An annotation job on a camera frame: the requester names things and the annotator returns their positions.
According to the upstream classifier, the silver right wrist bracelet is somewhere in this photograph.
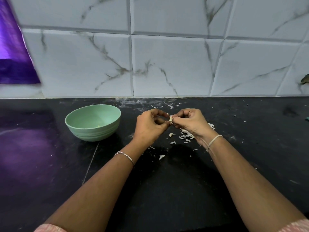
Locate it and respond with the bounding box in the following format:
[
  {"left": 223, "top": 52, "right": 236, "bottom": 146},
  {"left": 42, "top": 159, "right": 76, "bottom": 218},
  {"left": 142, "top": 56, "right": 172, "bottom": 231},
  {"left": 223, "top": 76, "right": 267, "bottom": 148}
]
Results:
[{"left": 207, "top": 134, "right": 223, "bottom": 153}]

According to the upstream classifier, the pink patterned right sleeve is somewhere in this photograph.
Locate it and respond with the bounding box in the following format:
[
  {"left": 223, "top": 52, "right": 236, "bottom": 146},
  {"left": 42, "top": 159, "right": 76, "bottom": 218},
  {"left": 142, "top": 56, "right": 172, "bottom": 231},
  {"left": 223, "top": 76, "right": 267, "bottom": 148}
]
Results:
[{"left": 277, "top": 219, "right": 309, "bottom": 232}]

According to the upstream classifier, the person's left hand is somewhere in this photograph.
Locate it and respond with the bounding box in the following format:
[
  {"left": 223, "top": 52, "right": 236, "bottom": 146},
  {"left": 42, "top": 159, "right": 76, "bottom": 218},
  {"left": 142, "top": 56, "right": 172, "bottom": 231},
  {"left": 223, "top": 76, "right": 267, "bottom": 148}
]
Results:
[{"left": 132, "top": 109, "right": 171, "bottom": 149}]

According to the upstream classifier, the mint green bowl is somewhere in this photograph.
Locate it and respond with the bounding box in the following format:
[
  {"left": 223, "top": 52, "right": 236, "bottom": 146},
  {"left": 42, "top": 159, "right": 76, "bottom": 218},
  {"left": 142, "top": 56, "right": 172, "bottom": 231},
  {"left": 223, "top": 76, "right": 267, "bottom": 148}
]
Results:
[{"left": 65, "top": 104, "right": 122, "bottom": 142}]

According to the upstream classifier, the pink patterned sleeve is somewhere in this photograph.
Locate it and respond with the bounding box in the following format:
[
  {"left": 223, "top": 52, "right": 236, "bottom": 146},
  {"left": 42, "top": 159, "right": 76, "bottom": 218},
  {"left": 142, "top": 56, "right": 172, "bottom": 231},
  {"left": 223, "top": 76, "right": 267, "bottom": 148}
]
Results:
[
  {"left": 33, "top": 224, "right": 68, "bottom": 232},
  {"left": 277, "top": 219, "right": 309, "bottom": 232}
]

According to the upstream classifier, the silver left wrist bracelet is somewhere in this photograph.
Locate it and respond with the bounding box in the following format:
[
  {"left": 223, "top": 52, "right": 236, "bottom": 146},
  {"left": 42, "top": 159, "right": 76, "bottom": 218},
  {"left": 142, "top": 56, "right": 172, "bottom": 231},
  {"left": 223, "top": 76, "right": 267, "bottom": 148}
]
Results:
[{"left": 114, "top": 151, "right": 136, "bottom": 168}]

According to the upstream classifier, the pink patterned left sleeve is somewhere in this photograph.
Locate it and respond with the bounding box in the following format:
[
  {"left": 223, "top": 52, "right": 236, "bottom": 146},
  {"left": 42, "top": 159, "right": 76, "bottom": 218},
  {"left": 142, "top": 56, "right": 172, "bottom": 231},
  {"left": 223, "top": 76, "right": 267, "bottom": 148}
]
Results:
[{"left": 33, "top": 224, "right": 68, "bottom": 232}]

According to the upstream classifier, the person's right forearm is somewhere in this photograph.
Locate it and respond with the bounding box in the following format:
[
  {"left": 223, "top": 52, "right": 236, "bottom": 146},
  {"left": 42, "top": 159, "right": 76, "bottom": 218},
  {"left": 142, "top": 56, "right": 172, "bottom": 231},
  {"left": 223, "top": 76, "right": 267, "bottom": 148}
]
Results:
[{"left": 208, "top": 139, "right": 306, "bottom": 231}]

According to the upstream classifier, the person's right hand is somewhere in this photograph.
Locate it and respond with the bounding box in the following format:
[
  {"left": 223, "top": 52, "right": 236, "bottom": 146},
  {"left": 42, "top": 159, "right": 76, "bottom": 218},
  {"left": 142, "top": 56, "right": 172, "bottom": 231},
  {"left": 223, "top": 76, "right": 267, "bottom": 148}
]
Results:
[{"left": 170, "top": 108, "right": 219, "bottom": 149}]

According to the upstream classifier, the person's left forearm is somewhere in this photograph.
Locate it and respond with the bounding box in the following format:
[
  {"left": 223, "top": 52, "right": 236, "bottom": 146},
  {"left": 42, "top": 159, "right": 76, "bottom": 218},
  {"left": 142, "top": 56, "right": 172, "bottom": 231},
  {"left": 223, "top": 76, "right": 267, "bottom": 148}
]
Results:
[{"left": 44, "top": 145, "right": 145, "bottom": 231}]

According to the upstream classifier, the purple cloth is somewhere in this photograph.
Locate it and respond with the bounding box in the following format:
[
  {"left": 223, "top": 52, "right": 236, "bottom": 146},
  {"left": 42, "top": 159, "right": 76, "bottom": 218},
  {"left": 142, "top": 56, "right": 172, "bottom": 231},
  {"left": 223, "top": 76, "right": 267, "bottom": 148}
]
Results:
[{"left": 0, "top": 0, "right": 41, "bottom": 85}]

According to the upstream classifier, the silver wrist bracelet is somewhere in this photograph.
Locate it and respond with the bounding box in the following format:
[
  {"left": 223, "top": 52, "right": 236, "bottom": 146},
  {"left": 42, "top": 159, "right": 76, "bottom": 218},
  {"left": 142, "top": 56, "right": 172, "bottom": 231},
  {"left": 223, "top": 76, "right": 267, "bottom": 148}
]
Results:
[
  {"left": 207, "top": 134, "right": 223, "bottom": 153},
  {"left": 114, "top": 151, "right": 136, "bottom": 168}
]

